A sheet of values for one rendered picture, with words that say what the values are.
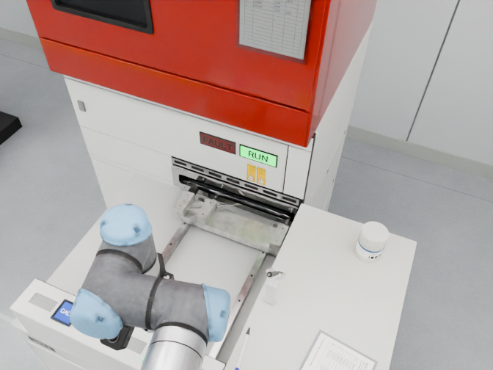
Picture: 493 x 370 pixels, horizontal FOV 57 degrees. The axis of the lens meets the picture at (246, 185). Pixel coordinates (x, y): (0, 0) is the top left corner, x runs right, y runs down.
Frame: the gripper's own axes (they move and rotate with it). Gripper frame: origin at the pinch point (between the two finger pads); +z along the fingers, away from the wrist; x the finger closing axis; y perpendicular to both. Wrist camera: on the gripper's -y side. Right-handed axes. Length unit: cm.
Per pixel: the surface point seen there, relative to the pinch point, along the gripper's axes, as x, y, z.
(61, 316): 26.4, -0.6, 14.3
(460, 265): -88, 134, 111
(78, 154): 143, 119, 111
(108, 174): 59, 59, 35
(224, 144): 10, 58, 0
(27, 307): 35.9, -2.1, 14.7
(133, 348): 6.5, 0.0, 15.1
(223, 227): 5, 46, 23
